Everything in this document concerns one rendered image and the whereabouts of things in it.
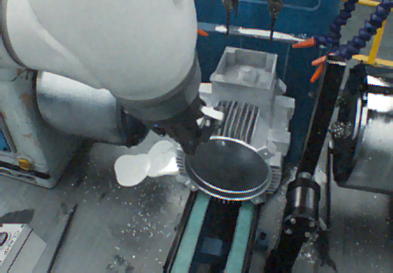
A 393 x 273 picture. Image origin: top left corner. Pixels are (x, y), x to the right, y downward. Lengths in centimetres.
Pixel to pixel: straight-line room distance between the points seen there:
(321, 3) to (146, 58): 66
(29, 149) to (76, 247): 25
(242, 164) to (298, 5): 38
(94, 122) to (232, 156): 29
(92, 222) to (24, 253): 35
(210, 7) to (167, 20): 66
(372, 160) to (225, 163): 29
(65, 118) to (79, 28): 54
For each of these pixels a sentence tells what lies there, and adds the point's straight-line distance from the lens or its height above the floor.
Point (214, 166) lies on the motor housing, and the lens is 74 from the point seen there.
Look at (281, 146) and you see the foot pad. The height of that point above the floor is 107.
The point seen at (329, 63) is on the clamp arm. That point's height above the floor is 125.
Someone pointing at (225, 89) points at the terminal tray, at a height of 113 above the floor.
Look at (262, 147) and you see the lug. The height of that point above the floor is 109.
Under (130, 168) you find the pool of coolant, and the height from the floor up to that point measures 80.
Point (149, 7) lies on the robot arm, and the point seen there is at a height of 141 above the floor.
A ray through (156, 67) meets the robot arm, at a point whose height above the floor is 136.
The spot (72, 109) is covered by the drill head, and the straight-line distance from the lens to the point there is 73.
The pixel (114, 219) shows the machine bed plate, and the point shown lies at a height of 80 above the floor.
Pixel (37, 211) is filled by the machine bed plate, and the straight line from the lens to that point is 93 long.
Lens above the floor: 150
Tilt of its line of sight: 42 degrees down
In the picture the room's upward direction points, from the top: straight up
